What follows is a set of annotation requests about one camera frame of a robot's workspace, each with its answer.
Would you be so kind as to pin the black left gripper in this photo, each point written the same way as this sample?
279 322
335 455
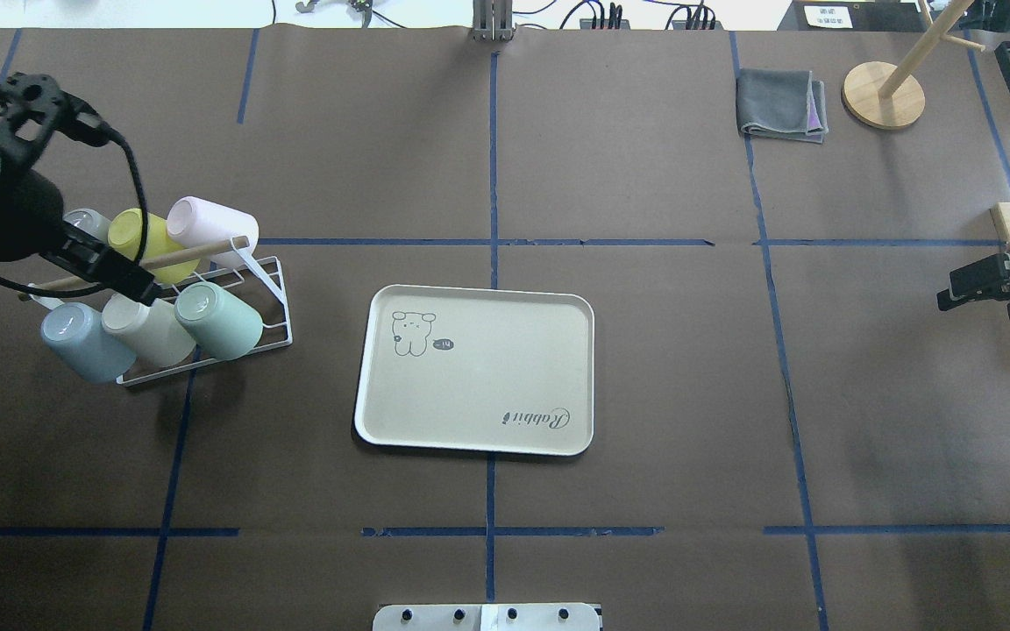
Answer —
21 215

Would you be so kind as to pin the green cup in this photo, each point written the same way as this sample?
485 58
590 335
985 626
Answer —
224 326

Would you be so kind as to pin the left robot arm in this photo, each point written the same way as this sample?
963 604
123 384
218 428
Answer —
32 224

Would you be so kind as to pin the grey cup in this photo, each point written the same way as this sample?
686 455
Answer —
91 221

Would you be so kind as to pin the yellow cup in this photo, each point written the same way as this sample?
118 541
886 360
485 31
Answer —
125 233

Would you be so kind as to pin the light blue cup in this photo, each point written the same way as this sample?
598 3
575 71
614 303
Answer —
74 332

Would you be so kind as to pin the cream white cup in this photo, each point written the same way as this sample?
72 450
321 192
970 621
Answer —
152 331

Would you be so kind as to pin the pink cup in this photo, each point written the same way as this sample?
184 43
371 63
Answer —
193 221

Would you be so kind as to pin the beige rabbit serving tray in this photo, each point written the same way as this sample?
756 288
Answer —
471 369

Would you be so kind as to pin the wooden mug tree stand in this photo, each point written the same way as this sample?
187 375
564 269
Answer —
886 96

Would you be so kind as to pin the folded grey cloth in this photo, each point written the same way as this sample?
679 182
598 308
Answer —
788 104

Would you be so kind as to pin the white wire cup rack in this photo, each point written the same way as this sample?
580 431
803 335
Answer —
258 282

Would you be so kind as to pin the aluminium frame post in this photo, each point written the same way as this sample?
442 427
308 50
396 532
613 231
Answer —
493 20

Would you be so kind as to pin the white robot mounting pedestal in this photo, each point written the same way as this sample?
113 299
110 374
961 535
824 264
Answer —
490 616

